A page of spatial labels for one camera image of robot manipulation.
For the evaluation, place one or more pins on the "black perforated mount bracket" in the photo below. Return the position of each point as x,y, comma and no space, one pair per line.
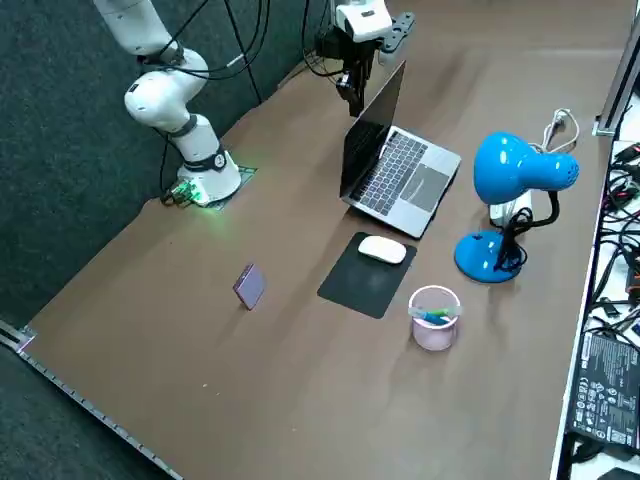
397,30

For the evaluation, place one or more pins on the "black mouse pad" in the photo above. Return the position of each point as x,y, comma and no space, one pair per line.
360,287

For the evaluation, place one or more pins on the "grey laptop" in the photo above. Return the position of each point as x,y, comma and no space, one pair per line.
400,170

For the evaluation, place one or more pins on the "white side bench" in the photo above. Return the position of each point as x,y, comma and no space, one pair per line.
595,320

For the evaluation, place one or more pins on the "aluminium frame post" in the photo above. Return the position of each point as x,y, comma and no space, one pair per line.
617,95

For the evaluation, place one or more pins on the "white computer mouse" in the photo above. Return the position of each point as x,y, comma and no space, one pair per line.
381,249

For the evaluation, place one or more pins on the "silver table edge rail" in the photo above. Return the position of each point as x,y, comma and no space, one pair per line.
75,390

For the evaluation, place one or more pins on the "blue desk lamp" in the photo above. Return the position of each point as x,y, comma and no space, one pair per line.
505,165

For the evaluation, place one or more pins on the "pink pen cup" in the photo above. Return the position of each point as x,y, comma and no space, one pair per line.
432,337

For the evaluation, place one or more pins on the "green pen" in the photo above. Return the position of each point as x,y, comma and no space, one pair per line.
442,314

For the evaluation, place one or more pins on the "white power strip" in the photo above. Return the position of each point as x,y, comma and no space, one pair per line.
500,212

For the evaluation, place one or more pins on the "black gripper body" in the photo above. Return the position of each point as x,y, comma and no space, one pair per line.
332,47

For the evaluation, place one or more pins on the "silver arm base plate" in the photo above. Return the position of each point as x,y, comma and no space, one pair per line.
248,172

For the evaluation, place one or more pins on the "blue pen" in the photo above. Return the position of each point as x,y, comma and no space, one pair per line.
429,317

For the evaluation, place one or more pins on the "black labelled power adapter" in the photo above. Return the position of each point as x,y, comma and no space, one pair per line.
607,380

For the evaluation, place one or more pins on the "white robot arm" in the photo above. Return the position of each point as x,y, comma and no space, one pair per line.
160,95

